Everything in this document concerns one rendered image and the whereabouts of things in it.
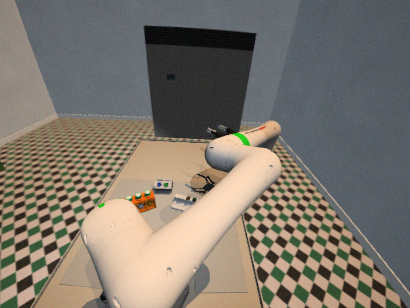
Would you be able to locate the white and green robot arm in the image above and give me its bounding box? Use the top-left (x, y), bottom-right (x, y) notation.
top-left (80, 121), bottom-right (281, 308)

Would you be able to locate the orange rectangular tube rack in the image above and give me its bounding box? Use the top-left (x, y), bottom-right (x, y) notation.
top-left (131, 190), bottom-right (156, 213)

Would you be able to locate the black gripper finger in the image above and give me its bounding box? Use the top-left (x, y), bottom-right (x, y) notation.
top-left (218, 125), bottom-right (236, 134)
top-left (207, 128), bottom-right (230, 138)

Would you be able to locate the white button panel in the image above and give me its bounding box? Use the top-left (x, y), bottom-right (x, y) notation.
top-left (154, 178), bottom-right (173, 194)

